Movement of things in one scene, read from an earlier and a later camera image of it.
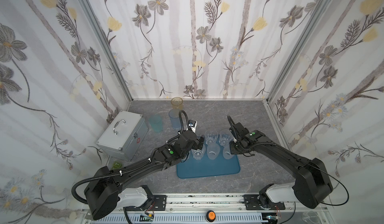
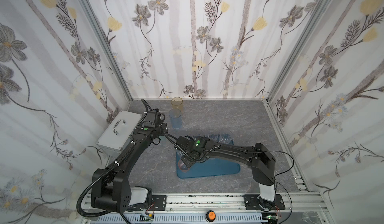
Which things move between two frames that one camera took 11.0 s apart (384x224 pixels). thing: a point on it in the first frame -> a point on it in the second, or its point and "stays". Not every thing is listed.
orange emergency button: (210, 216) stays
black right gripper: (235, 146) -> (186, 160)
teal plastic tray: (205, 167) stays
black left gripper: (197, 143) -> (163, 128)
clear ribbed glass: (211, 136) stays
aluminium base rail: (216, 208) stays
